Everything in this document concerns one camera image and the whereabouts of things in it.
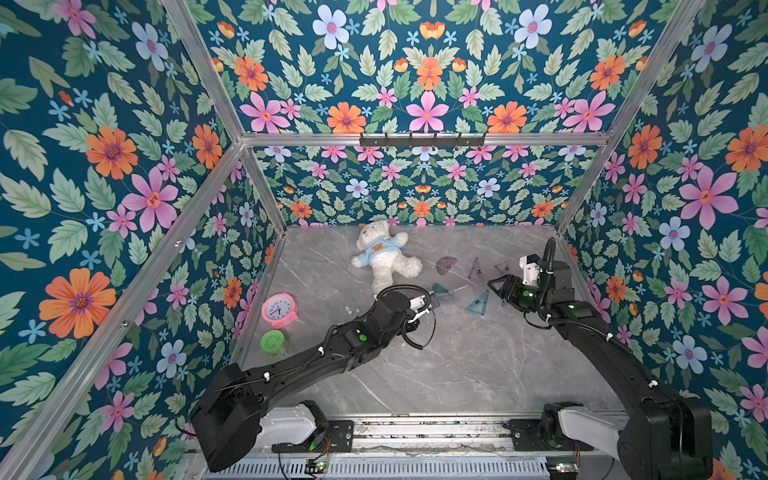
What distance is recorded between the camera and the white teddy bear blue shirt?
1.00m

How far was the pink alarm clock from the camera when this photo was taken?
0.94 metres

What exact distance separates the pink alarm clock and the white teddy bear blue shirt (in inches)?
9.8

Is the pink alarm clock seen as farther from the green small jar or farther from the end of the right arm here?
the end of the right arm

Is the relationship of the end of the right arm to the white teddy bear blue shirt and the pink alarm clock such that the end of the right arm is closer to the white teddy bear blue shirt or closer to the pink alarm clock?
the white teddy bear blue shirt
